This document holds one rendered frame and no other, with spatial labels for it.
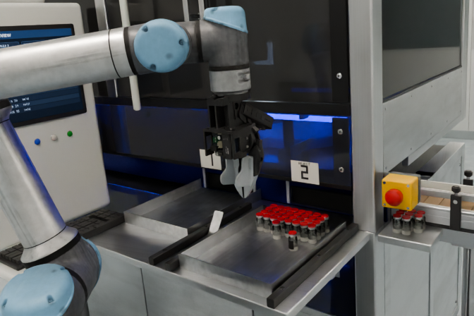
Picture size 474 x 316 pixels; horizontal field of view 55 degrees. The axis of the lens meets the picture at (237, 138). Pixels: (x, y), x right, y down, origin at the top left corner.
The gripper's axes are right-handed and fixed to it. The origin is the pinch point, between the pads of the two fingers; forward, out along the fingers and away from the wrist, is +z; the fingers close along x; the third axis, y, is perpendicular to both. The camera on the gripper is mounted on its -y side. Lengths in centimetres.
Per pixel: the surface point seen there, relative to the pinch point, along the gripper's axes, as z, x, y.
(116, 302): 80, -104, -35
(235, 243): 21.4, -15.7, -13.8
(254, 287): 20.1, 1.8, 2.0
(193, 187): 20, -54, -39
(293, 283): 19.8, 8.1, -2.9
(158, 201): 19, -54, -23
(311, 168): 6.2, -4.9, -35.3
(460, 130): 100, -65, -494
